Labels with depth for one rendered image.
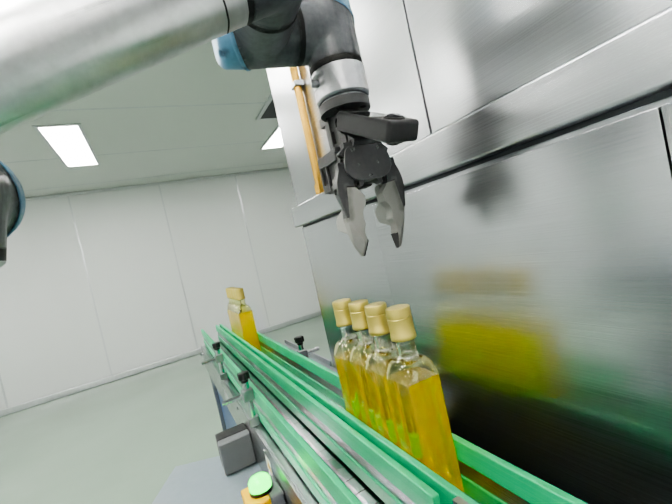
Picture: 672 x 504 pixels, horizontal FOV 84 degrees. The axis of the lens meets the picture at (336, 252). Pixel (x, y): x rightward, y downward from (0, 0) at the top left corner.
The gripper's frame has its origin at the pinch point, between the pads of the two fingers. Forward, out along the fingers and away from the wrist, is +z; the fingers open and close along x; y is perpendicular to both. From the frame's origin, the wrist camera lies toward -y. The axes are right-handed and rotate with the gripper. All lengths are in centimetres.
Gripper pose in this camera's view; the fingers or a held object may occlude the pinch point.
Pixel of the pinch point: (382, 242)
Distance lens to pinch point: 51.1
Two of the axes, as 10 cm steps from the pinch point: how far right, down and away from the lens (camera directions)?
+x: -8.8, 2.1, -4.3
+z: 2.2, 9.8, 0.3
